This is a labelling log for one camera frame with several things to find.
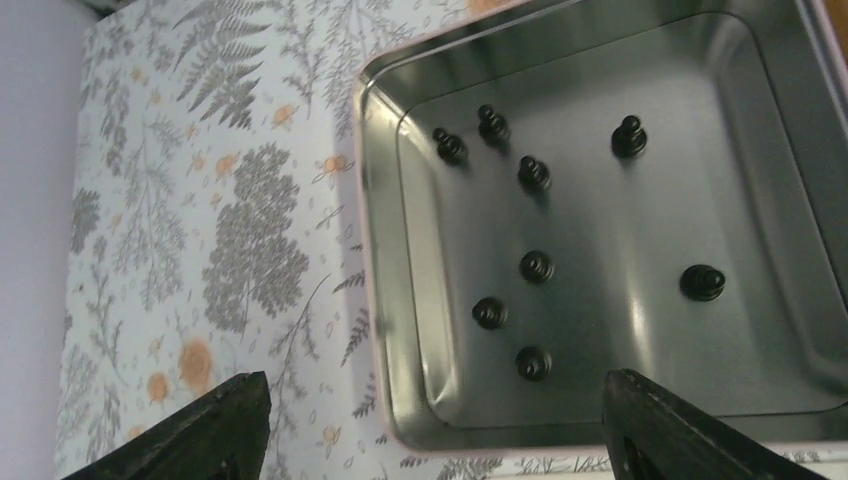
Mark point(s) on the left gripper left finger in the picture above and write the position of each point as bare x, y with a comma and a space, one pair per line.
221, 435

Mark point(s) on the silver tin with pawns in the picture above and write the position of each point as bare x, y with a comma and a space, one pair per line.
745, 169

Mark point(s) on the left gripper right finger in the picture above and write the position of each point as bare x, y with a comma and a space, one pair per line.
651, 433

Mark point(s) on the black pawn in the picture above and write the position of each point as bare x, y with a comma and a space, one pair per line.
490, 313
702, 283
493, 127
629, 139
533, 174
536, 267
533, 363
450, 147

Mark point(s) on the floral table mat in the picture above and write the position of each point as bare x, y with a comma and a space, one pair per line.
217, 230

